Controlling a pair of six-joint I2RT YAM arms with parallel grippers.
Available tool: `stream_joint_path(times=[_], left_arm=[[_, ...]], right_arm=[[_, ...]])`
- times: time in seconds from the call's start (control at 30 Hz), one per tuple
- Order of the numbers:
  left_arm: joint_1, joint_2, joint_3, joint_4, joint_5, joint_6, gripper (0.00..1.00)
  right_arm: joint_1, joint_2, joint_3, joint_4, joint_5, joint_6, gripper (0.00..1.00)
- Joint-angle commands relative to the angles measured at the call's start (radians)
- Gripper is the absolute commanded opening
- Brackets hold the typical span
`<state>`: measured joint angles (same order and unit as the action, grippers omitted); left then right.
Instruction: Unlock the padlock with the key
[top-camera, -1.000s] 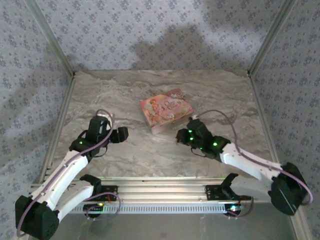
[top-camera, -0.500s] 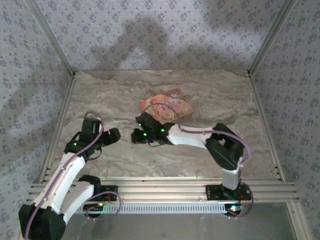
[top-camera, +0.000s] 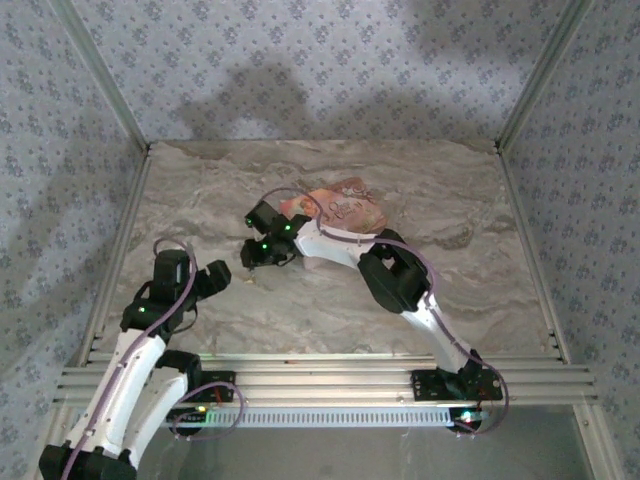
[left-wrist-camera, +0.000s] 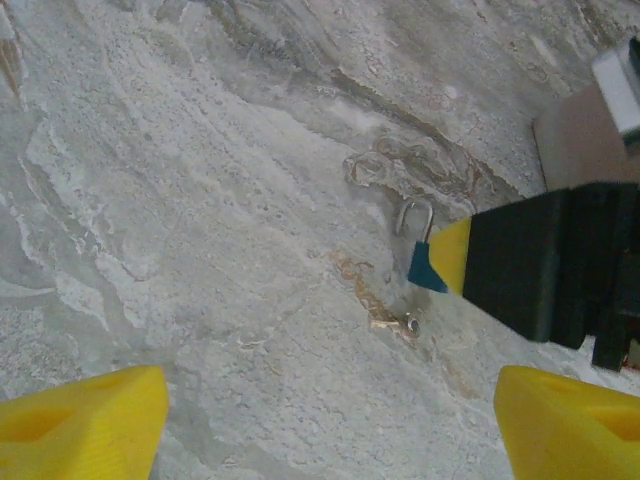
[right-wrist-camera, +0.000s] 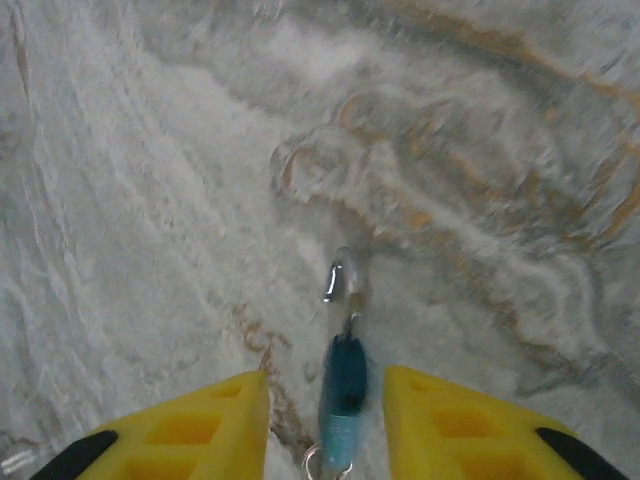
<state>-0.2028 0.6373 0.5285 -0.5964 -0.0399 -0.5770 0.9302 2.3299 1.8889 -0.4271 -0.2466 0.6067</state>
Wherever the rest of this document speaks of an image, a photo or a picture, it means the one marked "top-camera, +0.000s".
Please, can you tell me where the pink illustrated book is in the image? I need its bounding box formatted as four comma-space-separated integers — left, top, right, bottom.
278, 175, 390, 234

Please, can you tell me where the left circuit board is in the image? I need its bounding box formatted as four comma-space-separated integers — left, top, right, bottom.
167, 407, 209, 434

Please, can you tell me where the circuit board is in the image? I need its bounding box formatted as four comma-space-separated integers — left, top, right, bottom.
167, 407, 209, 434
448, 407, 489, 434

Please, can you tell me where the grey metal front panel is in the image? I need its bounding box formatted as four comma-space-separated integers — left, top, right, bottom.
134, 424, 599, 480

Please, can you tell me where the right circuit board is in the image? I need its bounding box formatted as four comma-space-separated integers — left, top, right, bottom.
448, 407, 489, 434

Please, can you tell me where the aluminium table edge rail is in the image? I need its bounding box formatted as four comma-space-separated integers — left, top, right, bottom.
494, 147, 629, 480
34, 149, 154, 480

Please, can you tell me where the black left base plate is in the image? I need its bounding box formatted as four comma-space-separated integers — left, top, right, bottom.
197, 368, 237, 404

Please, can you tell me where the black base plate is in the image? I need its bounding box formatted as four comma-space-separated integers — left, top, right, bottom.
197, 368, 237, 404
410, 368, 504, 402

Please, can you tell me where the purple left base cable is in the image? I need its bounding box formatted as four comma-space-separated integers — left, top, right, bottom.
171, 382, 246, 444

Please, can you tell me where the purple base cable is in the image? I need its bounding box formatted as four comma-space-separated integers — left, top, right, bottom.
171, 382, 246, 444
452, 360, 511, 441

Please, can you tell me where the aluminium mounting rail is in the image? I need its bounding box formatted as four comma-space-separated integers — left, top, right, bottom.
54, 352, 599, 406

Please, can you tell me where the slotted grey cable duct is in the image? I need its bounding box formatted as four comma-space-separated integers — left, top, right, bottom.
164, 405, 464, 429

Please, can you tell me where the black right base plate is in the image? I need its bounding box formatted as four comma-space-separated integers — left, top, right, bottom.
410, 368, 504, 402

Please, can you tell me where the aluminium frame post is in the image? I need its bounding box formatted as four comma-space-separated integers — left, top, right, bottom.
493, 0, 597, 154
48, 0, 154, 157

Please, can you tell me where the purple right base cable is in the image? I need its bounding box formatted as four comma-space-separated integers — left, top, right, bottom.
452, 360, 511, 441

